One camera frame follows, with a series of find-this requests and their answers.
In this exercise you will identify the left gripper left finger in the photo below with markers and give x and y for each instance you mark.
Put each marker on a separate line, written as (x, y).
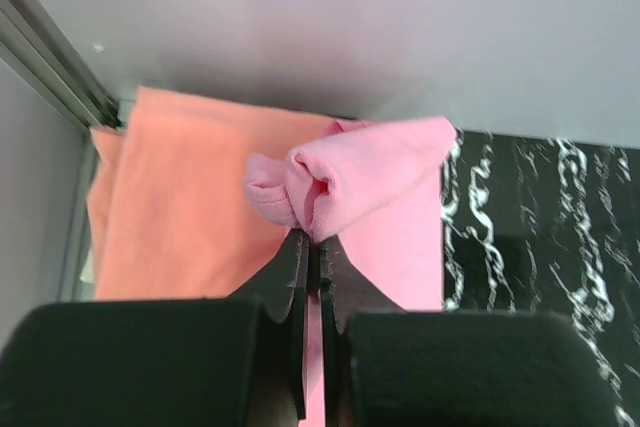
(280, 287)

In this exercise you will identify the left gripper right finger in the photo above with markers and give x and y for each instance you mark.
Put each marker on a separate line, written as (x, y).
(344, 291)

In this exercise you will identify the pink t shirt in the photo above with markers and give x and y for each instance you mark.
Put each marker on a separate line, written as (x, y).
(375, 186)

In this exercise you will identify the folded peach t shirt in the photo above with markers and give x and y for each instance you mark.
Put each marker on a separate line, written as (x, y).
(167, 208)

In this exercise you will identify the left aluminium frame post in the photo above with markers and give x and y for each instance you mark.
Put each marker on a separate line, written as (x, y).
(35, 47)

